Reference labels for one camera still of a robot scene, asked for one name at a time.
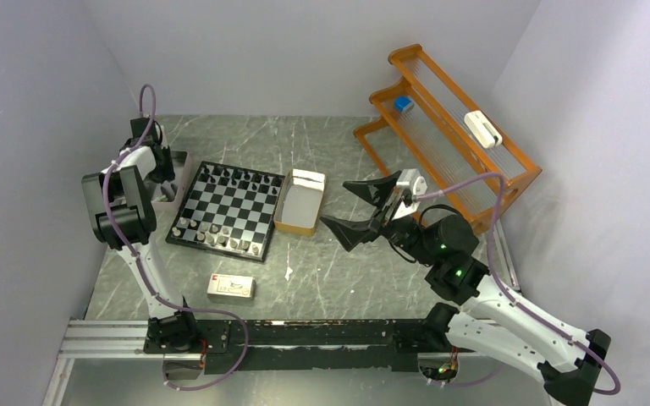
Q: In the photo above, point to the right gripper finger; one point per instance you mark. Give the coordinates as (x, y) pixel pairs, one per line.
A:
(352, 233)
(376, 191)

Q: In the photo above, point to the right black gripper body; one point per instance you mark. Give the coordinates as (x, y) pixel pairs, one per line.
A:
(404, 232)

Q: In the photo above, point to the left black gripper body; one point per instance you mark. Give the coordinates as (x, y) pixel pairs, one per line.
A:
(166, 171)

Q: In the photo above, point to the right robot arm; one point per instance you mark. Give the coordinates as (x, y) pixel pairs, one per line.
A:
(476, 310)

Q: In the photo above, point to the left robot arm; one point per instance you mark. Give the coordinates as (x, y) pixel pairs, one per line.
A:
(122, 217)

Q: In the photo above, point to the black white chess board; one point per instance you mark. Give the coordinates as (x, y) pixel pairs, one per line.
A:
(226, 210)

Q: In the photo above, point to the orange wooden rack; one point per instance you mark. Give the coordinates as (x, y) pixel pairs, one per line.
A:
(434, 132)

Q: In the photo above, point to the blue small block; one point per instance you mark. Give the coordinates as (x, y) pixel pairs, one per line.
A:
(403, 104)

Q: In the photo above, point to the white plastic device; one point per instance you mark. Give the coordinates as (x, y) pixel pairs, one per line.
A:
(482, 130)

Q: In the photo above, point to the small printed card box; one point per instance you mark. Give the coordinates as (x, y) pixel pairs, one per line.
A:
(231, 286)

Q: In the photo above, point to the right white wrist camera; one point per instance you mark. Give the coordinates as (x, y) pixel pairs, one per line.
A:
(410, 184)

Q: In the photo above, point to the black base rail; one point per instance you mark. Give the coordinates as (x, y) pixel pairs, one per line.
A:
(394, 344)

